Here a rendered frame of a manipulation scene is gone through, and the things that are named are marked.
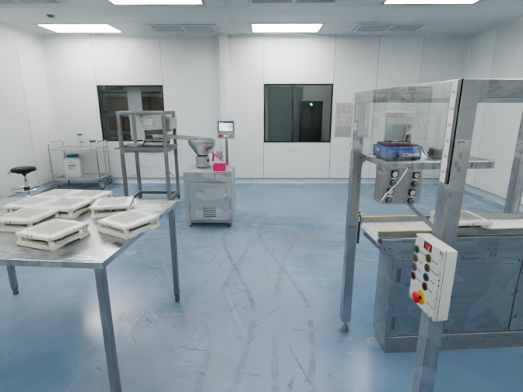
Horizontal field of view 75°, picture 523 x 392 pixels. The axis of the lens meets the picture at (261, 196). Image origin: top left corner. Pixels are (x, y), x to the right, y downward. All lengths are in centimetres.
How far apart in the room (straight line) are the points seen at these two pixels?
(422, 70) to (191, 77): 455
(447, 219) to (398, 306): 114
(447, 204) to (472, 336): 155
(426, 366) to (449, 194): 70
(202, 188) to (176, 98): 322
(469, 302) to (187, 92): 610
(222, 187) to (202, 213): 45
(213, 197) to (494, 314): 318
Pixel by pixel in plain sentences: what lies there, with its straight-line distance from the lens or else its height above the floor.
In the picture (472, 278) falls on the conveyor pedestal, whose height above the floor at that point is 53.
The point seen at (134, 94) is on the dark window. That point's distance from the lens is 759.
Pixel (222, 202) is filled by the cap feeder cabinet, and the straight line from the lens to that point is 449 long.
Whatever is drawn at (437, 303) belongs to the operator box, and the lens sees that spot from 134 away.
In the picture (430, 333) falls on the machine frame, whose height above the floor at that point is 71.
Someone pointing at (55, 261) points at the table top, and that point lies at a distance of 189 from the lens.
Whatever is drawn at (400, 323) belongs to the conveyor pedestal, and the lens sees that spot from 247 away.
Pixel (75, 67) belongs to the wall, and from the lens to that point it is 806.
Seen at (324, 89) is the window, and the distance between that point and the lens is 723.
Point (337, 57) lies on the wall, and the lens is 732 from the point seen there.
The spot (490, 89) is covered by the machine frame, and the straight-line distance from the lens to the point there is 136.
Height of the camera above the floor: 155
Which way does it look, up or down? 15 degrees down
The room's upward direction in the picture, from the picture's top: straight up
